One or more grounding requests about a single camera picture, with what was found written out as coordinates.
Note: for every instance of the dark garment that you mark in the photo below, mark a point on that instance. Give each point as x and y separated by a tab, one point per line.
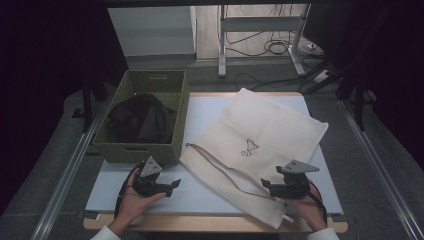
140	116

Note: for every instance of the white power strip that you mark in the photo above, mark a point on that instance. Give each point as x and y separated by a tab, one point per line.
321	76

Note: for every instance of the metal floor rail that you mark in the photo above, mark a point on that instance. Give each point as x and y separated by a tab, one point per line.
68	166
376	160

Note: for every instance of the black stand leg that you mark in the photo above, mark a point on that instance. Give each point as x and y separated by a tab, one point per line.
359	106
87	103

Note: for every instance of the white cabinet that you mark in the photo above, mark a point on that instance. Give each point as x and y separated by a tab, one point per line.
153	31

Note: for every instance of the white metal desk frame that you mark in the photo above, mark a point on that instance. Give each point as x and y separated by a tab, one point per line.
260	24

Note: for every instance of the cream mesh laundry bag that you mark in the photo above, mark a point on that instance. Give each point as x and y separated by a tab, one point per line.
260	120

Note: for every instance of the green woven basket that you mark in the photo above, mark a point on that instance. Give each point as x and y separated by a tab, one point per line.
146	155

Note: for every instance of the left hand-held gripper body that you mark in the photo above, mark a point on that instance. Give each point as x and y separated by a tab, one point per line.
150	168

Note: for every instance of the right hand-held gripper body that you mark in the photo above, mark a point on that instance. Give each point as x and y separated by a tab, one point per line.
296	181

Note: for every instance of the person's right hand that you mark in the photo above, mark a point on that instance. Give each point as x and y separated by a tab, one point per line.
311	210

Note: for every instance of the person's left hand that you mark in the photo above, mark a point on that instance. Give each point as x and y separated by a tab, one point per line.
131	208

